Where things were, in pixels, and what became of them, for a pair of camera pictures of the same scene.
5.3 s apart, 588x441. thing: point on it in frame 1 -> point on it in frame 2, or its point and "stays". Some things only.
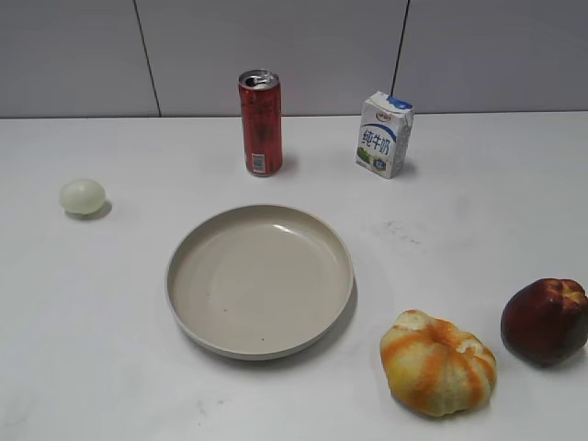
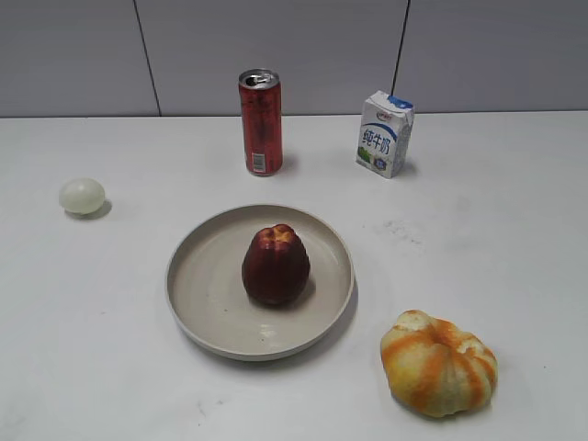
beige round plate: x=261 y=283 stays
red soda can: x=262 y=116 stays
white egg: x=82 y=196 stays
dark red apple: x=545 y=322 -> x=276 y=265
